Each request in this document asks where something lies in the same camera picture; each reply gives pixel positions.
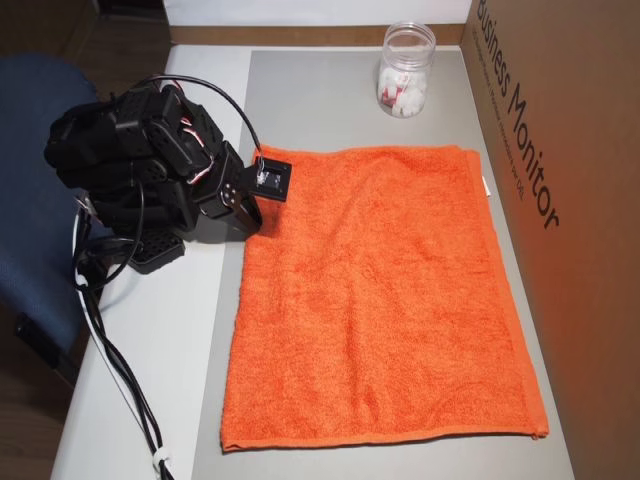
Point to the brown cardboard monitor box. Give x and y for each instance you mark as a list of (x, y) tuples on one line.
[(575, 300)]

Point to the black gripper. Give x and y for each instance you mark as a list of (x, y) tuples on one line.
[(231, 196)]

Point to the blue office chair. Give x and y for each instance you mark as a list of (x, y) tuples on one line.
[(30, 150)]

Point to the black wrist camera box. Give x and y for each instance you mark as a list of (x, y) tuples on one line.
[(271, 180)]

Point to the red white eraser wrapper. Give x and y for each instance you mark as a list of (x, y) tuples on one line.
[(389, 95)]

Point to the clear plastic jar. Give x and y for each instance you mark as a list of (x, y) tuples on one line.
[(405, 70)]

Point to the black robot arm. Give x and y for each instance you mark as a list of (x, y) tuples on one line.
[(150, 130)]

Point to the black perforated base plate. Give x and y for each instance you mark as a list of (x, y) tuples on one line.
[(157, 255)]

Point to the grey desk mat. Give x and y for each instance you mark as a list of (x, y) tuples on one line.
[(310, 100)]

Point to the orange terry towel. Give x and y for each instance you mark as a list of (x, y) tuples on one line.
[(380, 300)]

